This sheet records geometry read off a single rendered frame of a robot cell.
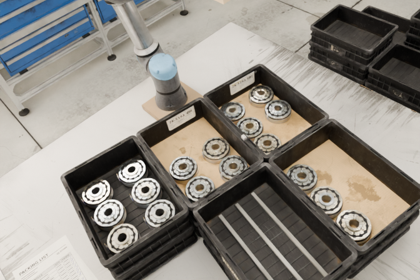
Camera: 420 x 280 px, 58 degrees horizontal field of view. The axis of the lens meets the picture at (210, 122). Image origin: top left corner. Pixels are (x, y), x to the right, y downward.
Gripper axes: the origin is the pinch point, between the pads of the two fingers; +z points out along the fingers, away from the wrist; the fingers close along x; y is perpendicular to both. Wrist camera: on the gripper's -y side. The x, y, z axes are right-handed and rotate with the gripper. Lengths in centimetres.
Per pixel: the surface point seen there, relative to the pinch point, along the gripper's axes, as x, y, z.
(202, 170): -64, 53, 27
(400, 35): 122, 40, 83
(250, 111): -32, 47, 27
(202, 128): -51, 38, 27
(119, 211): -96, 46, 24
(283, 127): -30, 62, 27
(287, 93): -19, 56, 21
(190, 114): -51, 33, 22
